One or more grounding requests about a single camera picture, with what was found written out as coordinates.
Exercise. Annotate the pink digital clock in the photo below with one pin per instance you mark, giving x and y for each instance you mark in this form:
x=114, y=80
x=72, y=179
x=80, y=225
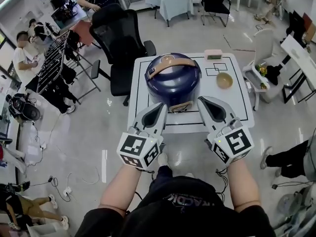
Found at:
x=213, y=54

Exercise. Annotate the small white table black lines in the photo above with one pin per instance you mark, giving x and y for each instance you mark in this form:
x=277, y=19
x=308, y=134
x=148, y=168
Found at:
x=222, y=102

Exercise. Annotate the person's right forearm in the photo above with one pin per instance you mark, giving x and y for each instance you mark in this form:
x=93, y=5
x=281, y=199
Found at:
x=244, y=186

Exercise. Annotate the black mesh office chair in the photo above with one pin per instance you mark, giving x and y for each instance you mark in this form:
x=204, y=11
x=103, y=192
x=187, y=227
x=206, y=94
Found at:
x=121, y=41

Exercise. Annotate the grey floor fan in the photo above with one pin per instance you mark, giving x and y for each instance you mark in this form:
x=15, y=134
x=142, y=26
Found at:
x=288, y=205

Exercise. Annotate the black backpack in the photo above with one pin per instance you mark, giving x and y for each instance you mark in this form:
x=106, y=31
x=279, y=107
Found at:
x=22, y=107

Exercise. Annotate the black bag on chair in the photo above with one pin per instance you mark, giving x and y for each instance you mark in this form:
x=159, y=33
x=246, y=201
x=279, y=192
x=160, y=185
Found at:
x=272, y=74

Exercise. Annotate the person's black clothing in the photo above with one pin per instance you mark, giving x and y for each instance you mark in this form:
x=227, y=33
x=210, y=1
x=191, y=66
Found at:
x=182, y=206

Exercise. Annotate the table with pale blue cloth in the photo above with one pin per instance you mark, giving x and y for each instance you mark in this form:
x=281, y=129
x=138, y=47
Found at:
x=170, y=4

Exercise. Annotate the metal clothes drying rack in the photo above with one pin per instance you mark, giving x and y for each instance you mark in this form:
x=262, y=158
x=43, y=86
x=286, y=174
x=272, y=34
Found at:
x=53, y=60

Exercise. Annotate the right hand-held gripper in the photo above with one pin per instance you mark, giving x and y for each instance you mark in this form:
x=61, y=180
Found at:
x=234, y=142

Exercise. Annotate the person's white shoe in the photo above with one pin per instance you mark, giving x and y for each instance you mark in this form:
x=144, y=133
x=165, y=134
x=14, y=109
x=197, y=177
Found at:
x=162, y=159

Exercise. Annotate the person's left forearm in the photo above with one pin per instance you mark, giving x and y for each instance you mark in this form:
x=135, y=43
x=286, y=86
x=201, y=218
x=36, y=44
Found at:
x=123, y=191

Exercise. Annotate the white desk black frame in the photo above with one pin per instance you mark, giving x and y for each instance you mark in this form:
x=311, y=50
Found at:
x=300, y=55

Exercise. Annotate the wooden bowl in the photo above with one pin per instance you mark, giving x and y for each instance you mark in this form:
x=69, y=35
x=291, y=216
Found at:
x=224, y=80

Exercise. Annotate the white power strip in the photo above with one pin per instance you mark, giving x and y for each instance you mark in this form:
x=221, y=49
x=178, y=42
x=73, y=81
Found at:
x=67, y=191

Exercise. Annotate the orange flower bunch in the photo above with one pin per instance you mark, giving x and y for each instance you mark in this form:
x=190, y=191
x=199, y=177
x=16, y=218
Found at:
x=261, y=69

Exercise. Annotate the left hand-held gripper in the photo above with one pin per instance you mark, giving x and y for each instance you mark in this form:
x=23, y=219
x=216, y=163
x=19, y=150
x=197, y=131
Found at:
x=138, y=148

